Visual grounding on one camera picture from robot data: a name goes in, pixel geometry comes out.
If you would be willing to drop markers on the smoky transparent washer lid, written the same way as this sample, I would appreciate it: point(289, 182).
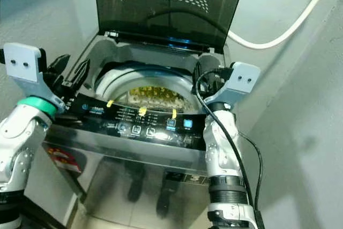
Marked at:
point(171, 20)

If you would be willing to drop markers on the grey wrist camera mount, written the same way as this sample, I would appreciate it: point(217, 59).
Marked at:
point(241, 81)
point(24, 71)

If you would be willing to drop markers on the yellow tape piece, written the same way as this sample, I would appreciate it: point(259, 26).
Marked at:
point(142, 111)
point(174, 113)
point(110, 103)

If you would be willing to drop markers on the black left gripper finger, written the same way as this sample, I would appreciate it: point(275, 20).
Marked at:
point(81, 73)
point(60, 65)

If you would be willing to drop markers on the red round washer sticker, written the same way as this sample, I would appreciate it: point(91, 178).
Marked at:
point(63, 159)

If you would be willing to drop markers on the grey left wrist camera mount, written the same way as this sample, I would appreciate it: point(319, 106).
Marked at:
point(24, 71)

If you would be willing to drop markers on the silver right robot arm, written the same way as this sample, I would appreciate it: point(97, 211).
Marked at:
point(225, 159)

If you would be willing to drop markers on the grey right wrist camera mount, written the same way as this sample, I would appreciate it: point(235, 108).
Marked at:
point(241, 81)

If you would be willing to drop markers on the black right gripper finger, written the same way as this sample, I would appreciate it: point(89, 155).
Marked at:
point(199, 79)

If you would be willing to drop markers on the black number sticker strip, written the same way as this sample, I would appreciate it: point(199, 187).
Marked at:
point(186, 178)

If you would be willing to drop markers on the silver top-load washing machine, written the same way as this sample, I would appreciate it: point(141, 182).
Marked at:
point(128, 159)

